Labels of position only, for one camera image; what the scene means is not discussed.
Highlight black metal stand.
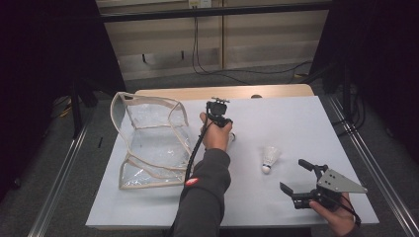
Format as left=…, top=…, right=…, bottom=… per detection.
left=70, top=78, right=100, bottom=139

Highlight metal floor rail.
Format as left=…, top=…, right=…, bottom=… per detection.
left=28, top=124, right=88, bottom=237
left=325, top=95, right=419, bottom=237

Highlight hand-held gripper cable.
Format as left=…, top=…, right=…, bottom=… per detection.
left=184, top=119, right=211, bottom=184
left=324, top=192, right=363, bottom=227

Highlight black horizontal bar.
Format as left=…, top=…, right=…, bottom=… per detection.
left=98, top=1, right=334, bottom=24

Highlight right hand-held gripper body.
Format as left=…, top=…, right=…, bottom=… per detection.
left=291, top=168, right=369, bottom=210

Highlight clear tote bag beige trim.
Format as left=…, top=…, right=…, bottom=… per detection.
left=110, top=92, right=194, bottom=191

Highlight black wall cable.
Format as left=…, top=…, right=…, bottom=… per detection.
left=192, top=16, right=314, bottom=86

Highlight white table sheet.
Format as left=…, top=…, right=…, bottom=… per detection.
left=85, top=95, right=379, bottom=229

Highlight right hand-held gripper cable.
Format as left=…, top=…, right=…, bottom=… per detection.
left=324, top=192, right=363, bottom=227

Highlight left hand-held gripper cable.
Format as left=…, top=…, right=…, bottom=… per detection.
left=184, top=119, right=211, bottom=184

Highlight white wall socket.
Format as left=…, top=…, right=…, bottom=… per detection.
left=188, top=0, right=212, bottom=9

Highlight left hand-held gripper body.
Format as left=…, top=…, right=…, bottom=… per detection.
left=206, top=97, right=233, bottom=128

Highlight black floor cables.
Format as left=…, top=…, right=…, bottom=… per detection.
left=330, top=95, right=368, bottom=137

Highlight dark curtain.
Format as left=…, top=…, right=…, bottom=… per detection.
left=0, top=0, right=126, bottom=201
left=309, top=0, right=419, bottom=162

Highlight person's right hand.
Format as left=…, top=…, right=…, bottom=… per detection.
left=309, top=194, right=360, bottom=237

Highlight person's left hand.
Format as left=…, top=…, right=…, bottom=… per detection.
left=200, top=113, right=233, bottom=152

